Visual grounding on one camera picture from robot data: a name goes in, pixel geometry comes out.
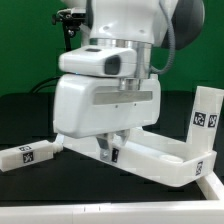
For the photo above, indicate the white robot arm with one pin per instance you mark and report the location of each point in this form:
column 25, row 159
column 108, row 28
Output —
column 155, row 29

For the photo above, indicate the white desk top tray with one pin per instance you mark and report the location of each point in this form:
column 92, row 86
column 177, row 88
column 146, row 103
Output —
column 148, row 155

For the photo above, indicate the black camera on stand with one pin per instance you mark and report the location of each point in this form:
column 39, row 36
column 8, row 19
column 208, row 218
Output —
column 71, row 19

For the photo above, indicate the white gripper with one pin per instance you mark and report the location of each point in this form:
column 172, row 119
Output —
column 88, row 106

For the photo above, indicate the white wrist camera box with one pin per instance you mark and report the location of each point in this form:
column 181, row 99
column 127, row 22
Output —
column 101, row 61

